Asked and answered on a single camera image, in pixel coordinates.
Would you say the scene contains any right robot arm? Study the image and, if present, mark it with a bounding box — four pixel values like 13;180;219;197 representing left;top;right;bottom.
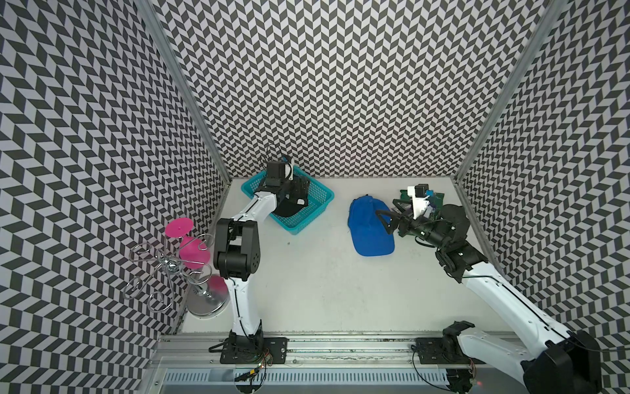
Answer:
376;199;602;393

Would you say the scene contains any pink plastic wine glass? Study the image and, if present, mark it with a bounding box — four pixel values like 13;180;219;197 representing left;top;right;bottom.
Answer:
165;218;213;270

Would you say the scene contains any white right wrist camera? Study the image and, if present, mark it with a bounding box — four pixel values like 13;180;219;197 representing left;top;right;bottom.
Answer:
407;184;435;219

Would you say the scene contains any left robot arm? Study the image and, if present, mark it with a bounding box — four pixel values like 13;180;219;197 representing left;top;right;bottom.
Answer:
213;155;310;347

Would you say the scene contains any blue baseball cap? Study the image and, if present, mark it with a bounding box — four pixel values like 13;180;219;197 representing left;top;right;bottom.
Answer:
348;195;395;257

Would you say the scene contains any black cap in basket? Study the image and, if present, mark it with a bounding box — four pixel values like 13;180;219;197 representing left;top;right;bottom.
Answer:
272;190;308;218

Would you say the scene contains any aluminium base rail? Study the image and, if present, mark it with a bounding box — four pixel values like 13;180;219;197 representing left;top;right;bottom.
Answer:
136;330;534;393

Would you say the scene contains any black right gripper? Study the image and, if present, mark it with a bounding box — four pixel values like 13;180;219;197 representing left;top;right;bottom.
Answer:
374;199;448;249

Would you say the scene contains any teal plastic basket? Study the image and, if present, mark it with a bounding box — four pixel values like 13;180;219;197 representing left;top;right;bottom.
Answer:
233;162;334;236

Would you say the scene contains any green crisp bag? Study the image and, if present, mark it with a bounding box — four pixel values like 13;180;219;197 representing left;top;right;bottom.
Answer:
400;190;445;218

